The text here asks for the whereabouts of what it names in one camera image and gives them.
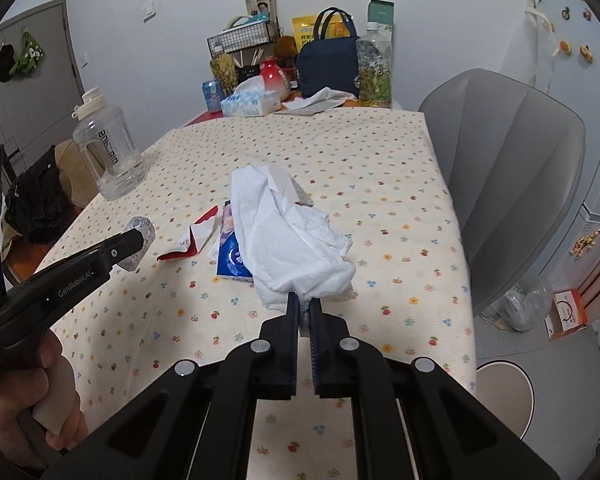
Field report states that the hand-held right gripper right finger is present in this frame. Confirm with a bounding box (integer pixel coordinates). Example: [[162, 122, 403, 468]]
[[307, 297, 573, 480]]

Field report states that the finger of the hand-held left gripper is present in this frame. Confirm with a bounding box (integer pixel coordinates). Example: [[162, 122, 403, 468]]
[[99, 228, 147, 269]]

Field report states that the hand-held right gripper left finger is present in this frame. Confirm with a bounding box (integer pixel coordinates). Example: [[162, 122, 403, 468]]
[[45, 292, 301, 480]]

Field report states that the silver foil wrapper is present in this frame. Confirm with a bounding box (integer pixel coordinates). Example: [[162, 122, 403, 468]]
[[117, 216, 157, 271]]

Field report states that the red and white wrapper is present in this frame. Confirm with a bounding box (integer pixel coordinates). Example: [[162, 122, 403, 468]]
[[157, 205, 220, 262]]

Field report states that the blue tissue packet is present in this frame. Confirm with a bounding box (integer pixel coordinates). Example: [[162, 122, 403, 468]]
[[209, 200, 256, 281]]

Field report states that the white tissue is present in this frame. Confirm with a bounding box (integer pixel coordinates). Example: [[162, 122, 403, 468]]
[[229, 162, 356, 311]]

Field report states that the white waste bin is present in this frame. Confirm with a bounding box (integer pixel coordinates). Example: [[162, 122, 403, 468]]
[[475, 360, 536, 443]]

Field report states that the person's left hand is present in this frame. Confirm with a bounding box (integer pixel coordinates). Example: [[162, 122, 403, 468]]
[[0, 332, 88, 476]]

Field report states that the tan fabric chair back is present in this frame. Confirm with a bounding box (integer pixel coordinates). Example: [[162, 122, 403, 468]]
[[54, 139, 101, 209]]

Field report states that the clear plastic water jug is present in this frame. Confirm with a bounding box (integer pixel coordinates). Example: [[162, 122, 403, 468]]
[[71, 87, 147, 202]]

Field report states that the black jacket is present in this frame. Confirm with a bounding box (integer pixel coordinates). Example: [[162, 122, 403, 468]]
[[2, 149, 73, 247]]

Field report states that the grey door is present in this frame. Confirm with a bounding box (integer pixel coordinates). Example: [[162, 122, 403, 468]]
[[0, 0, 88, 161]]

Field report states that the blue drink can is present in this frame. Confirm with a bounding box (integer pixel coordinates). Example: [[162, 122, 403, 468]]
[[201, 79, 226, 112]]

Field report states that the blue and white tissue box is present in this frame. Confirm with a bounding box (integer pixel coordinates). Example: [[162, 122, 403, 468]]
[[221, 77, 283, 118]]

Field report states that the clear plastic bag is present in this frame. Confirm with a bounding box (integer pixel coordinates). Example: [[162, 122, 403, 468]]
[[480, 280, 556, 333]]

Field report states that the green hanging pouch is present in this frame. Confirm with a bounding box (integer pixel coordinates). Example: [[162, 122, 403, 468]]
[[11, 30, 47, 78]]

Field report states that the black hanging cap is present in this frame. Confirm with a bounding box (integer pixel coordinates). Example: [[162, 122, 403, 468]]
[[0, 44, 17, 83]]

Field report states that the grey patterned flat packet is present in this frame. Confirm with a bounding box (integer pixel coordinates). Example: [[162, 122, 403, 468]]
[[280, 100, 346, 117]]

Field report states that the red and white vase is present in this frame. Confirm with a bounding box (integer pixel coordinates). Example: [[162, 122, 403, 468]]
[[259, 58, 293, 101]]

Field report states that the orange and white box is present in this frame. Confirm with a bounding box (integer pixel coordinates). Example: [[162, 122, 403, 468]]
[[545, 290, 588, 342]]

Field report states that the white crumpled paper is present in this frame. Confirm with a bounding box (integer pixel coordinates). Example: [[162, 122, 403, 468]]
[[292, 86, 358, 111]]

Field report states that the brown plush toy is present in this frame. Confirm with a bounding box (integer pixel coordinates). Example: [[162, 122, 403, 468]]
[[272, 35, 299, 58]]

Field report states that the grey upholstered chair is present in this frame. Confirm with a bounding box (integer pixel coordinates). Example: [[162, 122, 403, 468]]
[[417, 67, 588, 318]]

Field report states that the navy lunch bag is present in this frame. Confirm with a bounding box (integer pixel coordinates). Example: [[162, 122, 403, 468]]
[[296, 7, 361, 100]]

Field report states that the gold figure magnet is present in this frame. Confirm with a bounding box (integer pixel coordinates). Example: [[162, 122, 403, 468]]
[[569, 229, 600, 259]]

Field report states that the yellow snack bag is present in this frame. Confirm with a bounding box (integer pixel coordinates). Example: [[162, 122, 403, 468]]
[[291, 14, 353, 53]]

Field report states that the large clear tea bottle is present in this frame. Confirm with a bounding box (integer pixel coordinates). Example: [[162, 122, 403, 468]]
[[355, 21, 395, 109]]

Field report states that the tall green box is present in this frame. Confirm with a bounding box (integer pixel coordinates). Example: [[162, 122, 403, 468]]
[[366, 0, 396, 41]]

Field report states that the white hanging bag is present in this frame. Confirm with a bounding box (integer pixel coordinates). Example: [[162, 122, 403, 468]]
[[524, 2, 556, 91]]

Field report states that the white refrigerator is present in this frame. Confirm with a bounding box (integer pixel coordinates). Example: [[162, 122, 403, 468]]
[[497, 0, 600, 311]]

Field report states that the black wire basket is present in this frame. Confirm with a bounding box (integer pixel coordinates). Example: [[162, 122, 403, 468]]
[[207, 20, 276, 58]]

